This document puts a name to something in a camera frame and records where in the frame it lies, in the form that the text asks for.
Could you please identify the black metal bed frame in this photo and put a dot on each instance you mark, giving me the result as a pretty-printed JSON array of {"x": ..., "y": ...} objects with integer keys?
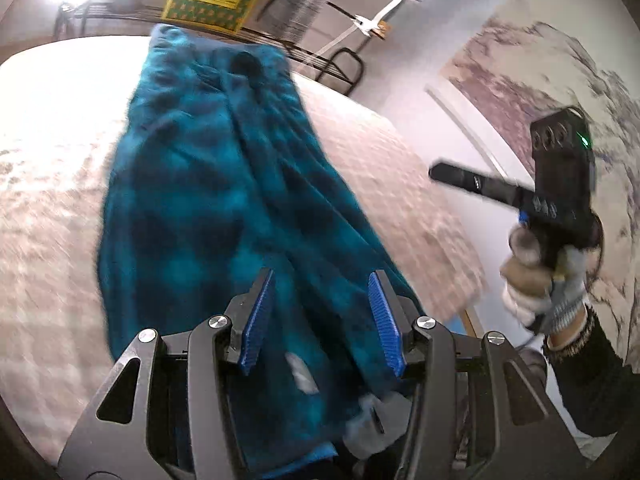
[{"x": 345, "y": 67}]

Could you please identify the person's left hand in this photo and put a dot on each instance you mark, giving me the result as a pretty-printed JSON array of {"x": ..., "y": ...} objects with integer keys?
[{"x": 382, "y": 422}]

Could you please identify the black metal clothes rack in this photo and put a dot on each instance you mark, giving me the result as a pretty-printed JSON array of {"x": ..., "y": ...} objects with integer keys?
[{"x": 125, "y": 10}]

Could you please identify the teal plaid fleece jacket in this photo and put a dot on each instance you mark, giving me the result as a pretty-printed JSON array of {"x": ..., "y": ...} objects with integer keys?
[{"x": 215, "y": 185}]

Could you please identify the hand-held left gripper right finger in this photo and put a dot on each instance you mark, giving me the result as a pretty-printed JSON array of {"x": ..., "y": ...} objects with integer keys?
[{"x": 385, "y": 330}]

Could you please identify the person's right hand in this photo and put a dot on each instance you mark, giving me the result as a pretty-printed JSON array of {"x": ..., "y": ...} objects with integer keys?
[{"x": 525, "y": 285}]

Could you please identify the white clip desk lamp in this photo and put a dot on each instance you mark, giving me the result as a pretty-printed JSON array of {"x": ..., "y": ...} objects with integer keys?
[{"x": 395, "y": 0}]

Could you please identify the person's right forearm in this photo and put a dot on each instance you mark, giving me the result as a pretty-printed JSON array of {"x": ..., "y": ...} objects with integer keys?
[{"x": 595, "y": 380}]

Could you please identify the landscape wall mural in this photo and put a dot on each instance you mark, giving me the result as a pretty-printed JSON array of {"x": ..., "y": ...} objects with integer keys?
[{"x": 540, "y": 75}]

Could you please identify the white wall rail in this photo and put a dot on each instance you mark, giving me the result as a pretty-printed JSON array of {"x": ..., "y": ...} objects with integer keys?
[{"x": 465, "y": 125}]

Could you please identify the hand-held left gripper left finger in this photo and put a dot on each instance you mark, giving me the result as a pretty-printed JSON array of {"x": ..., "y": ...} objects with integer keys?
[{"x": 257, "y": 320}]

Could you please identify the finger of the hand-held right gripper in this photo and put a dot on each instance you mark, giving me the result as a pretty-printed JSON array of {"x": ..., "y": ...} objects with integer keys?
[{"x": 475, "y": 182}]

